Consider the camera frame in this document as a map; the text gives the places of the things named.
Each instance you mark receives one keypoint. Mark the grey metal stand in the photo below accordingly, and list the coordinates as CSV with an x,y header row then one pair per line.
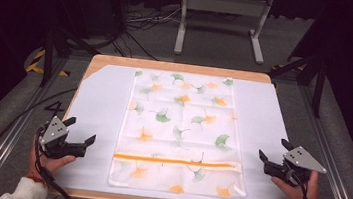
x,y
225,6

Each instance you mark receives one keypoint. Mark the wooden table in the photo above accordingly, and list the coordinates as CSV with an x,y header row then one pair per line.
x,y
181,68

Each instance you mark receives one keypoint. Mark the white table sheet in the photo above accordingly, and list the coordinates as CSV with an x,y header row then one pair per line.
x,y
99,111

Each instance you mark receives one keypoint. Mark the person's right hand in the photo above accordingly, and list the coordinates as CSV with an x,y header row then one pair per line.
x,y
296,197

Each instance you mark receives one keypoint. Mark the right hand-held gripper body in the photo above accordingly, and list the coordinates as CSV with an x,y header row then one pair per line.
x,y
301,159

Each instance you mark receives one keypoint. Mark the yellow black hazard tape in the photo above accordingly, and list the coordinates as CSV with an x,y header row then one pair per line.
x,y
36,63

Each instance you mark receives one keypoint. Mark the person's left hand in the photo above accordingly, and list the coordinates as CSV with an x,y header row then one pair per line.
x,y
36,164

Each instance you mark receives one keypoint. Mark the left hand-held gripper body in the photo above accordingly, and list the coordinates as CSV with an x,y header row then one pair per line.
x,y
54,132

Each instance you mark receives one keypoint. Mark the leaf print zipper mesh bag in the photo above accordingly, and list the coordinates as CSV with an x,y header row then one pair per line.
x,y
181,127

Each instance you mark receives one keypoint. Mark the aluminium floor rail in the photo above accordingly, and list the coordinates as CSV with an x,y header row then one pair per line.
x,y
9,134
333,144

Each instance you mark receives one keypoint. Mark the black tripod stand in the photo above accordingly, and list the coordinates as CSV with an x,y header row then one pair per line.
x,y
319,82
49,51

